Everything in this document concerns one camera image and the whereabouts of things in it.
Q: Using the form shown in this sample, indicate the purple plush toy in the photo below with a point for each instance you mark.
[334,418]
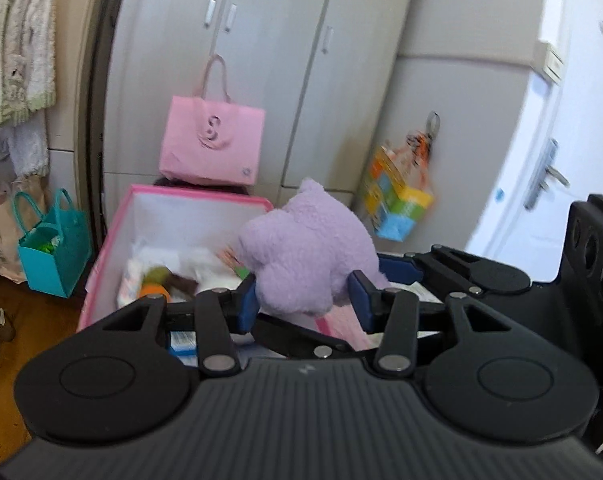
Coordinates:
[302,254]

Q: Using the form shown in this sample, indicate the teal shopping bag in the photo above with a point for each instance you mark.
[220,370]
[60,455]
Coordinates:
[54,252]

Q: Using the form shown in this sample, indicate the cream green knit cardigan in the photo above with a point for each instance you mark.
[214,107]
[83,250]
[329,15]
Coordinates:
[27,58]

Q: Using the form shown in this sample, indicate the white tissue pack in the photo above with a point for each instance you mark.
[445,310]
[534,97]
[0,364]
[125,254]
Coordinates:
[130,283]

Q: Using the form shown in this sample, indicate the white door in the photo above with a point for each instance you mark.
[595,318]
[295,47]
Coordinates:
[571,112]

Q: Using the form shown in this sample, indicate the pink storage box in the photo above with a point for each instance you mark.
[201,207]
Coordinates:
[155,224]

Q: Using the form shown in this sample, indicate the grey wardrobe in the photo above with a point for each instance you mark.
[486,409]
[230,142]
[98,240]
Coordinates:
[318,68]

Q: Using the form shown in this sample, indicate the green plush ball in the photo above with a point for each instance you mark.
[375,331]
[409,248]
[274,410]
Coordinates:
[156,275]

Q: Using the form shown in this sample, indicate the colourful paper gift bag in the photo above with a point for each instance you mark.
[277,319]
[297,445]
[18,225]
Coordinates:
[397,191]

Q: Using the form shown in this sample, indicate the pink paper shopping bag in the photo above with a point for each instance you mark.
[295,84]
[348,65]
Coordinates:
[217,142]

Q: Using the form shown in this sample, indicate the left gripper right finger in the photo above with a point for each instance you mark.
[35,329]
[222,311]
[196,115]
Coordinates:
[392,312]

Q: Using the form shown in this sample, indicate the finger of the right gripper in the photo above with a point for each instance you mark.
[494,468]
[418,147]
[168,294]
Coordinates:
[299,343]
[443,270]

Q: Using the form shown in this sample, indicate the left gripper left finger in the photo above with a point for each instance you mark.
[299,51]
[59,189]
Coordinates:
[219,313]

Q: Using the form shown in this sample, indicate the silver door handle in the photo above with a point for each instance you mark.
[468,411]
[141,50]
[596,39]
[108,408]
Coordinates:
[544,171]

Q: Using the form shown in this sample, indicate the brown paper bag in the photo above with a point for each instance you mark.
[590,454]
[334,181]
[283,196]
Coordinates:
[10,230]

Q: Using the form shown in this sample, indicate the white brown plush toy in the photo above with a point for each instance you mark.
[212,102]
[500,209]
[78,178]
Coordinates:
[199,270]

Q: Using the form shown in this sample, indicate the orange plush ball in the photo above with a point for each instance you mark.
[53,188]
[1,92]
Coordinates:
[154,290]

